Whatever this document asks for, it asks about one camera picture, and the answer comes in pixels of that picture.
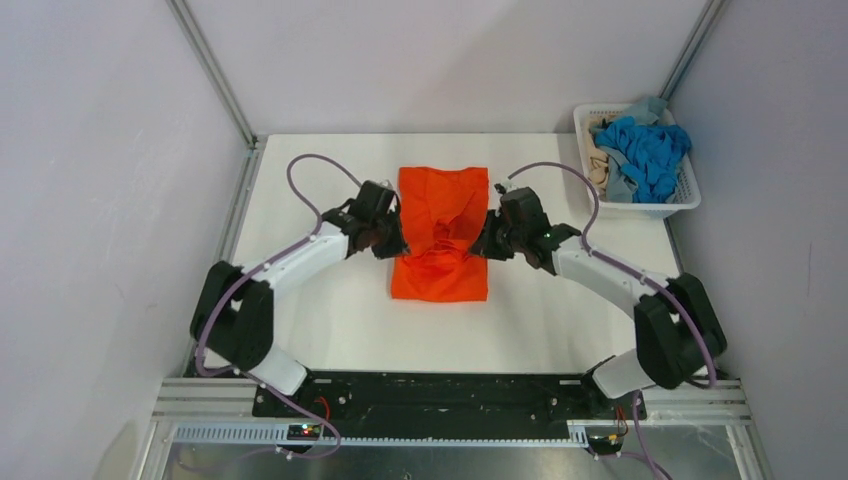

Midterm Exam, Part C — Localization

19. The right controller board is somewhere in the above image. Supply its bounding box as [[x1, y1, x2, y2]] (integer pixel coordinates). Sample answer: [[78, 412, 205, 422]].
[[586, 434, 624, 460]]

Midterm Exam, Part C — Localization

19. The aluminium frame post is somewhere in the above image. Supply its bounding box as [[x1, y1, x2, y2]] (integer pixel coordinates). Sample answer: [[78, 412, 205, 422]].
[[659, 0, 729, 102], [165, 0, 258, 150]]

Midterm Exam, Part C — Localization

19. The left aluminium frame post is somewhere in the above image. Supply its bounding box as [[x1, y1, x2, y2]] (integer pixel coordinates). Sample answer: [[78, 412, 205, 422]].
[[165, 0, 258, 150]]

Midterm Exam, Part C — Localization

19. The right aluminium frame post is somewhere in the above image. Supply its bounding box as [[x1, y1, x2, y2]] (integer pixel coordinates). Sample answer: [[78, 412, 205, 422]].
[[659, 0, 729, 102]]

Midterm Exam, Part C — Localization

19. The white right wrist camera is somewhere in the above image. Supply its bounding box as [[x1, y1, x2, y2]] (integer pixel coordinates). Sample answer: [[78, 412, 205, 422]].
[[494, 179, 517, 196]]

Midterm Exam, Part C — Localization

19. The aluminium base frame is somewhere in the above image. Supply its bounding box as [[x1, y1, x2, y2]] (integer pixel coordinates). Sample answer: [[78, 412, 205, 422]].
[[134, 371, 772, 479]]

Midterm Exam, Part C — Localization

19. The beige t shirt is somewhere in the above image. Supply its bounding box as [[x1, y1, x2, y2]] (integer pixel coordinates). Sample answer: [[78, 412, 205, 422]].
[[587, 146, 610, 195]]

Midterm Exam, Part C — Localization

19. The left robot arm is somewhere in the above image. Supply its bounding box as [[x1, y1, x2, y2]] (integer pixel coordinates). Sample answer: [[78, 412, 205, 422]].
[[190, 181, 408, 416]]

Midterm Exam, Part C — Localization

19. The blue t shirt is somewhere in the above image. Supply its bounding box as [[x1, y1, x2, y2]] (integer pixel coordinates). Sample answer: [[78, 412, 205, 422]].
[[589, 115, 692, 204]]

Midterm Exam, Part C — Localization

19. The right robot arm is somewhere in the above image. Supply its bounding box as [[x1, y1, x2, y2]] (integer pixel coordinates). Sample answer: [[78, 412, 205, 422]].
[[471, 182, 728, 418]]

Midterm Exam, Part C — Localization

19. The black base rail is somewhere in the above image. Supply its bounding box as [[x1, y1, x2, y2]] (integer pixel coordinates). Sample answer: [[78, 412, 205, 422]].
[[247, 370, 647, 446]]

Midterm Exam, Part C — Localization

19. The left controller board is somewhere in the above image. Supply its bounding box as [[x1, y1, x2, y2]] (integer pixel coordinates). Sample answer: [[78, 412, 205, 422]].
[[285, 423, 323, 442]]

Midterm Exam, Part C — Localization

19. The orange t shirt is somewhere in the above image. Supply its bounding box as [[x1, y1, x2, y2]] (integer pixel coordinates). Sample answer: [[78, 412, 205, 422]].
[[390, 166, 489, 303]]

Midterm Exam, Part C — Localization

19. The controller board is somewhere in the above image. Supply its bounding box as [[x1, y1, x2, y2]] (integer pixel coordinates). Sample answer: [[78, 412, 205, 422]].
[[586, 434, 624, 460], [285, 423, 323, 442]]

